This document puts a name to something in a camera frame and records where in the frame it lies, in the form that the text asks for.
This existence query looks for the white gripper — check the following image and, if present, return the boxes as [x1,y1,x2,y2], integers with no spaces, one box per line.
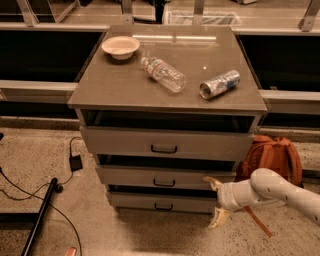
[203,176,263,228]

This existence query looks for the grey drawer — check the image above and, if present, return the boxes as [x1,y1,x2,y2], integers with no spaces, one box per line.
[80,126,253,161]
[96,166,235,190]
[107,192,217,214]

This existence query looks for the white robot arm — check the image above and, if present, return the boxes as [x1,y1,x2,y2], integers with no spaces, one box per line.
[203,168,320,228]

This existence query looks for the grey bottom drawer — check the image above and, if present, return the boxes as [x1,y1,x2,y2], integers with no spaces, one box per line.
[107,192,217,214]

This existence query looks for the grey drawer cabinet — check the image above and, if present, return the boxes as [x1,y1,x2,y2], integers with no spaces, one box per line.
[69,25,267,200]

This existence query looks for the grey top drawer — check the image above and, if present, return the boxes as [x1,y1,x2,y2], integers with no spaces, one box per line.
[80,126,253,161]

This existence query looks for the orange backpack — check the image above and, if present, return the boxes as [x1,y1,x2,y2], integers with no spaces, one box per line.
[233,134,303,238]

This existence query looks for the silver blue drink can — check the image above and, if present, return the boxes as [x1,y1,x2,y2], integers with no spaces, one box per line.
[200,70,240,100]

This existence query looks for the clear plastic water bottle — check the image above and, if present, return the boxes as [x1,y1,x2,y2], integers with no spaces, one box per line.
[141,57,186,93]

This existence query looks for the black power adapter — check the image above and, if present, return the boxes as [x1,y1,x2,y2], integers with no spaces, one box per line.
[69,155,83,172]

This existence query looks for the small red floor object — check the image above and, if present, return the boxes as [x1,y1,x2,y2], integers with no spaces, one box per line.
[65,247,76,256]

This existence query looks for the black metal leg left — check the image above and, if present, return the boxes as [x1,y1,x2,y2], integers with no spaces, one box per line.
[21,178,58,256]

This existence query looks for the white paper bowl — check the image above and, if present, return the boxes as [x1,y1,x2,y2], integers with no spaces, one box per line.
[101,36,140,60]

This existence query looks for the black floor cable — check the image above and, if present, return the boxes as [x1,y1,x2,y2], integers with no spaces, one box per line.
[0,136,84,256]

